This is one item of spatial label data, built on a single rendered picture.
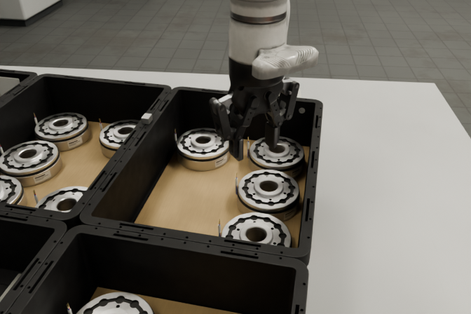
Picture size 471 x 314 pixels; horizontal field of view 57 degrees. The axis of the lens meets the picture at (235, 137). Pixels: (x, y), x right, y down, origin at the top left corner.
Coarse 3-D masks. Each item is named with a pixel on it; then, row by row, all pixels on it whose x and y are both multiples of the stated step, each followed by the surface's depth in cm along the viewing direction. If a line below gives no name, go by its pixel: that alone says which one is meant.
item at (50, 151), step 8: (24, 144) 82; (32, 144) 82; (40, 144) 82; (48, 144) 82; (8, 152) 80; (48, 152) 80; (56, 152) 80; (0, 160) 78; (8, 160) 78; (40, 160) 78; (48, 160) 78; (0, 168) 76; (8, 168) 76; (16, 168) 76; (24, 168) 76; (32, 168) 76; (40, 168) 76
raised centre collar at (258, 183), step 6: (258, 180) 72; (264, 180) 72; (270, 180) 72; (276, 180) 72; (258, 186) 71; (282, 186) 71; (258, 192) 70; (264, 192) 70; (270, 192) 70; (276, 192) 70
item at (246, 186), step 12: (240, 180) 73; (252, 180) 73; (288, 180) 74; (240, 192) 70; (252, 192) 70; (288, 192) 70; (252, 204) 68; (264, 204) 68; (276, 204) 68; (288, 204) 68
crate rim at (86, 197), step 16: (32, 80) 90; (64, 80) 91; (80, 80) 90; (96, 80) 90; (112, 80) 90; (16, 96) 84; (160, 96) 84; (128, 144) 70; (112, 160) 66; (0, 208) 57; (16, 208) 58; (32, 208) 57; (80, 208) 57; (80, 224) 57
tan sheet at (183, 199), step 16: (176, 160) 83; (304, 160) 83; (176, 176) 79; (192, 176) 79; (208, 176) 79; (224, 176) 79; (240, 176) 79; (304, 176) 79; (160, 192) 75; (176, 192) 75; (192, 192) 75; (208, 192) 75; (224, 192) 75; (144, 208) 72; (160, 208) 72; (176, 208) 72; (192, 208) 72; (208, 208) 72; (224, 208) 72; (144, 224) 69; (160, 224) 69; (176, 224) 69; (192, 224) 69; (208, 224) 69; (224, 224) 69; (288, 224) 69
